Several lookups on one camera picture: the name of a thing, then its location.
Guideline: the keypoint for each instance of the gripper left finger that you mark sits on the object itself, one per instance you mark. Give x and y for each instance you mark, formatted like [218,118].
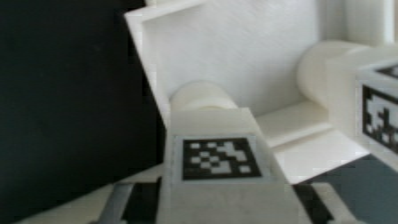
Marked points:
[133,203]

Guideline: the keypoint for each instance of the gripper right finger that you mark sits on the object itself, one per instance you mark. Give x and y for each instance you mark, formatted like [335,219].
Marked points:
[324,205]

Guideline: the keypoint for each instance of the white chair leg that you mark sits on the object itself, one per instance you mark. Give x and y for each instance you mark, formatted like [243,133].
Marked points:
[349,81]
[225,187]

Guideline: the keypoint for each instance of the white chair seat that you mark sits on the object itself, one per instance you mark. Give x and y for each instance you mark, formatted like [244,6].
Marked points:
[232,42]

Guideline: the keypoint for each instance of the white U-shaped obstacle fence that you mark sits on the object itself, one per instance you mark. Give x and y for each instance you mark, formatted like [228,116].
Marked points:
[79,212]

